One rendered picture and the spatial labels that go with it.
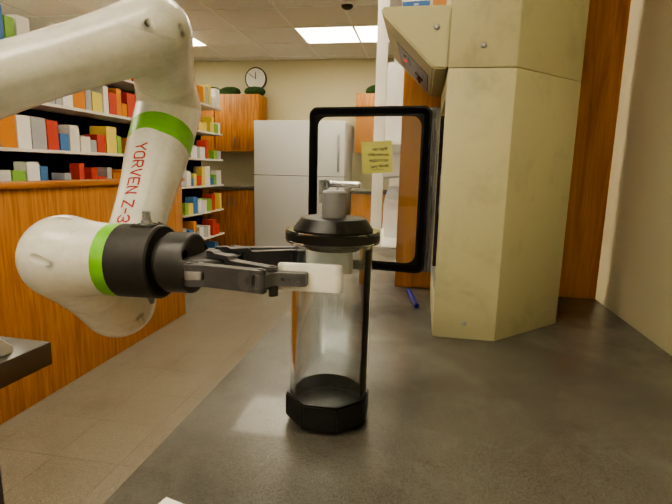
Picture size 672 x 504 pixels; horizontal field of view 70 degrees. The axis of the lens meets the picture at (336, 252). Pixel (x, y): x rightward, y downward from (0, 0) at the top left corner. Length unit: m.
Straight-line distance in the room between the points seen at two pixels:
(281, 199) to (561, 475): 5.59
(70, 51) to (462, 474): 0.77
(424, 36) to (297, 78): 5.89
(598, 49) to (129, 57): 0.99
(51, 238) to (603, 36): 1.17
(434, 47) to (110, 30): 0.51
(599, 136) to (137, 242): 1.04
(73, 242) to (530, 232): 0.73
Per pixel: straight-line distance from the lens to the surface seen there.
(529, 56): 0.91
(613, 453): 0.64
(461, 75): 0.87
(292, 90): 6.73
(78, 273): 0.64
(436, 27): 0.89
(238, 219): 6.35
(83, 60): 0.87
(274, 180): 6.02
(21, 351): 0.93
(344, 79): 6.61
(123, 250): 0.61
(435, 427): 0.62
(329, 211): 0.53
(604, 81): 1.31
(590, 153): 1.29
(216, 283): 0.53
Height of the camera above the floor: 1.24
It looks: 10 degrees down
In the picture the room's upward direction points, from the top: 1 degrees clockwise
